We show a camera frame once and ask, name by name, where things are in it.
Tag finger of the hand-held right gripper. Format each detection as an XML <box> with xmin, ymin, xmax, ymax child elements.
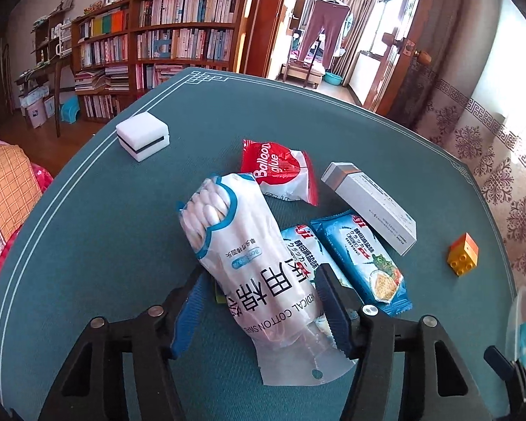
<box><xmin>483</xmin><ymin>346</ymin><xmax>526</xmax><ymax>389</ymax></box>

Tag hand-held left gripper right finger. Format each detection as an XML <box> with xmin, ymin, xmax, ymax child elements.
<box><xmin>316</xmin><ymin>264</ymin><xmax>494</xmax><ymax>421</ymax></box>

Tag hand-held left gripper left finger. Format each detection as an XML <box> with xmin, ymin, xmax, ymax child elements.
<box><xmin>37</xmin><ymin>265</ymin><xmax>207</xmax><ymax>421</ymax></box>

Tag white cotton swab bag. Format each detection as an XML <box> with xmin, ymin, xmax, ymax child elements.
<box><xmin>176</xmin><ymin>172</ymin><xmax>358</xmax><ymax>387</ymax></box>

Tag grey and white carton box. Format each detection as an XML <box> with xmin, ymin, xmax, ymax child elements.
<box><xmin>321</xmin><ymin>162</ymin><xmax>417</xmax><ymax>256</ymax></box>

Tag blue cracker packet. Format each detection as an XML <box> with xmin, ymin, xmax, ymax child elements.
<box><xmin>281</xmin><ymin>225</ymin><xmax>356</xmax><ymax>299</ymax></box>
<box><xmin>310</xmin><ymin>209</ymin><xmax>409</xmax><ymax>318</ymax></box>

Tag teal table mat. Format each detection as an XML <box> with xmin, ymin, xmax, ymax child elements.
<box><xmin>0</xmin><ymin>67</ymin><xmax>526</xmax><ymax>421</ymax></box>

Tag yellow and orange toy brick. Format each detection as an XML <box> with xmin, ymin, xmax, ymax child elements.
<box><xmin>448</xmin><ymin>233</ymin><xmax>480</xmax><ymax>277</ymax></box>

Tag red and white glue packet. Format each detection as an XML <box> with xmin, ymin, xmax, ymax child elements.
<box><xmin>240</xmin><ymin>139</ymin><xmax>320</xmax><ymax>208</ymax></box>

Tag patterned beige curtain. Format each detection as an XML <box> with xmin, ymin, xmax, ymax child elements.
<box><xmin>414</xmin><ymin>57</ymin><xmax>526</xmax><ymax>312</ymax></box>

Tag white block with black stripe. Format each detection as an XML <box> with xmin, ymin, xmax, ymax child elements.
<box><xmin>116</xmin><ymin>112</ymin><xmax>170</xmax><ymax>163</ymax></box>

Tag orange plaid blanket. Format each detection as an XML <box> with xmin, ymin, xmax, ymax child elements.
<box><xmin>0</xmin><ymin>134</ymin><xmax>55</xmax><ymax>294</ymax></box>

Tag blue plastic stool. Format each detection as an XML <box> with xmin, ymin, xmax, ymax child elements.
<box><xmin>59</xmin><ymin>96</ymin><xmax>82</xmax><ymax>122</ymax></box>

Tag wooden bench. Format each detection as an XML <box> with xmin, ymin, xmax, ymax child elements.
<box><xmin>283</xmin><ymin>61</ymin><xmax>323</xmax><ymax>88</ymax></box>

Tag dark wooden side table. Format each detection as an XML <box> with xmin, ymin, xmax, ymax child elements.
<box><xmin>15</xmin><ymin>59</ymin><xmax>75</xmax><ymax>138</ymax></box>

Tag white storage boxes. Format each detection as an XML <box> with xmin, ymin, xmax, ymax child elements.
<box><xmin>20</xmin><ymin>87</ymin><xmax>55</xmax><ymax>129</ymax></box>

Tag large wooden bookshelf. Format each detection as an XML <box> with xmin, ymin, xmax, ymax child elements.
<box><xmin>71</xmin><ymin>0</ymin><xmax>264</xmax><ymax>123</ymax></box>

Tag mauve hanging pants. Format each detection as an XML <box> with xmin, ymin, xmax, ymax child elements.
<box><xmin>297</xmin><ymin>0</ymin><xmax>350</xmax><ymax>68</ymax></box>

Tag rows of books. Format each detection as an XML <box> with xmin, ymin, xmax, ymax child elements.
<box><xmin>76</xmin><ymin>0</ymin><xmax>244</xmax><ymax>119</ymax></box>

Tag wooden door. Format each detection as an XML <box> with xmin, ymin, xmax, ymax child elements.
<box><xmin>375</xmin><ymin>0</ymin><xmax>439</xmax><ymax>115</ymax></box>

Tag dark wooden shelf unit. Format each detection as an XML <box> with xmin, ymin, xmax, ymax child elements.
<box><xmin>31</xmin><ymin>9</ymin><xmax>75</xmax><ymax>75</ymax></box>

